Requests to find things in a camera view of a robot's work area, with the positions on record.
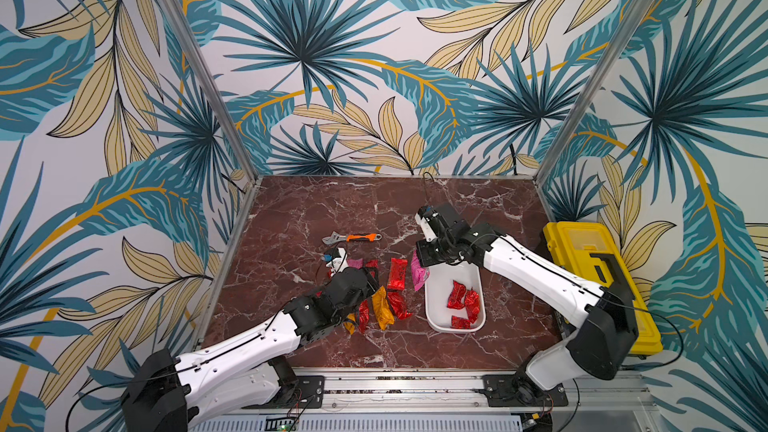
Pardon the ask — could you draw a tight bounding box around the white plastic storage box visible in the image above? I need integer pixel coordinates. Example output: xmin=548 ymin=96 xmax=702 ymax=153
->
xmin=424 ymin=263 xmax=486 ymax=334

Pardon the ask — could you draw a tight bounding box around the large yellow tea bag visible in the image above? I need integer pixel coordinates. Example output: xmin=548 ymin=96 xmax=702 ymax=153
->
xmin=372 ymin=287 xmax=395 ymax=331

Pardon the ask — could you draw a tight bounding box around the small yellow tea bag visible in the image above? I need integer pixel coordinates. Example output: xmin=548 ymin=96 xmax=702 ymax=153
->
xmin=343 ymin=313 xmax=357 ymax=335

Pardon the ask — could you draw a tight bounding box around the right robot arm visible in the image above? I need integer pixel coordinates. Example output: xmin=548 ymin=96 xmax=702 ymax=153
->
xmin=415 ymin=203 xmax=639 ymax=403

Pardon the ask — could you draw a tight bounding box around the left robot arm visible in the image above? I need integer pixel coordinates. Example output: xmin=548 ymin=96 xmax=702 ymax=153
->
xmin=121 ymin=267 xmax=380 ymax=431

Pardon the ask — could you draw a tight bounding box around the yellow black toolbox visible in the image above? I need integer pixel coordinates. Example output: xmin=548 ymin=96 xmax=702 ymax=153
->
xmin=543 ymin=222 xmax=663 ymax=357

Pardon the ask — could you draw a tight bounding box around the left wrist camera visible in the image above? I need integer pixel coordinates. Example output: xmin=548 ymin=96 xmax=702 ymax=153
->
xmin=323 ymin=247 xmax=348 ymax=274

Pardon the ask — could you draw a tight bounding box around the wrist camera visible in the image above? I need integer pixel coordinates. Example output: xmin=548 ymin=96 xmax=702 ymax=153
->
xmin=323 ymin=247 xmax=348 ymax=274
xmin=415 ymin=205 xmax=437 ymax=242

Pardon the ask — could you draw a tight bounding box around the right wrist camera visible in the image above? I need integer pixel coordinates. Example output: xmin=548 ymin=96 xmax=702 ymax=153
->
xmin=415 ymin=205 xmax=437 ymax=242

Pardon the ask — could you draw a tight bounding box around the orange handled adjustable wrench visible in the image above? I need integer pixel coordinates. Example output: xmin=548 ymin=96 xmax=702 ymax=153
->
xmin=322 ymin=232 xmax=382 ymax=245

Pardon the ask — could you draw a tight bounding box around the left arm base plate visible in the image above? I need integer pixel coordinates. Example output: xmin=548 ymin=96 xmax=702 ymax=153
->
xmin=261 ymin=375 xmax=326 ymax=410

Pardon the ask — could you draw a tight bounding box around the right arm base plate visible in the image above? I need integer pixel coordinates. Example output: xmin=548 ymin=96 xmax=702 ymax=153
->
xmin=481 ymin=374 xmax=569 ymax=410

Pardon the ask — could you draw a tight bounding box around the aluminium front rail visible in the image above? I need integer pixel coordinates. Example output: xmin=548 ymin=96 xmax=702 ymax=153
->
xmin=187 ymin=368 xmax=666 ymax=431

